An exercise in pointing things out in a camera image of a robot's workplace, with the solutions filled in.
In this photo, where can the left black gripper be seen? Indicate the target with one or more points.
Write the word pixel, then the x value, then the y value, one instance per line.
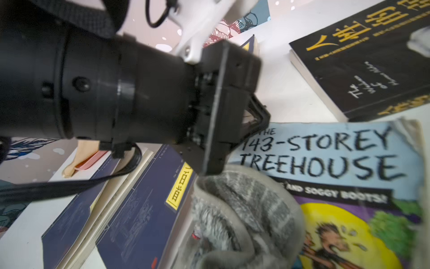
pixel 204 111

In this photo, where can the grey striped cloth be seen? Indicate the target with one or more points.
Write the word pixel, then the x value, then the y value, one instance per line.
pixel 243 219

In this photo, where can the colourful treehouse book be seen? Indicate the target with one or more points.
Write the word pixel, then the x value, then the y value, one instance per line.
pixel 359 186

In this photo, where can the dark blue book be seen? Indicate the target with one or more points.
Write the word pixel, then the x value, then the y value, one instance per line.
pixel 63 238
pixel 138 234

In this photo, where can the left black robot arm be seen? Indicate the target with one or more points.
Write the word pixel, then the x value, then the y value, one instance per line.
pixel 66 73

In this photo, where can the blue book yellow label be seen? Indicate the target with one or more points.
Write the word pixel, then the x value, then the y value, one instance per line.
pixel 251 45

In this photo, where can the black book with face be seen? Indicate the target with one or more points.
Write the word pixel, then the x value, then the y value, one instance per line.
pixel 371 64

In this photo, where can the tan paper sheet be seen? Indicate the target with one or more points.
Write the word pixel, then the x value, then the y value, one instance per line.
pixel 85 149

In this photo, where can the pink tray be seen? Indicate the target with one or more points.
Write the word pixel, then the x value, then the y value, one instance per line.
pixel 89 162

